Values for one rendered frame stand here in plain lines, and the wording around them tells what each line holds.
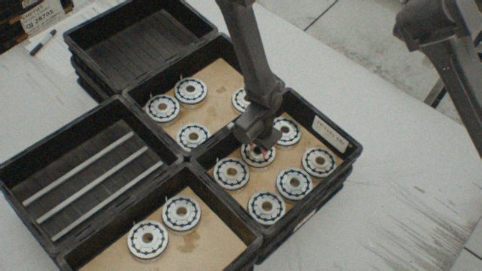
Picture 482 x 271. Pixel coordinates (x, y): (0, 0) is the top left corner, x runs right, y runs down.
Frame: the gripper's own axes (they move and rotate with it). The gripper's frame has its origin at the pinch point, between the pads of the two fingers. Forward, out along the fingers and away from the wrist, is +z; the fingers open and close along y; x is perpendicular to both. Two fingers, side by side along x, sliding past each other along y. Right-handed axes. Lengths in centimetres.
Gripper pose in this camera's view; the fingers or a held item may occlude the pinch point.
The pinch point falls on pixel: (258, 148)
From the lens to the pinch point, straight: 144.2
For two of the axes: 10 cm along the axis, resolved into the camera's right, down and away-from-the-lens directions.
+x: 6.3, -6.2, 4.7
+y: 7.7, 5.5, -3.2
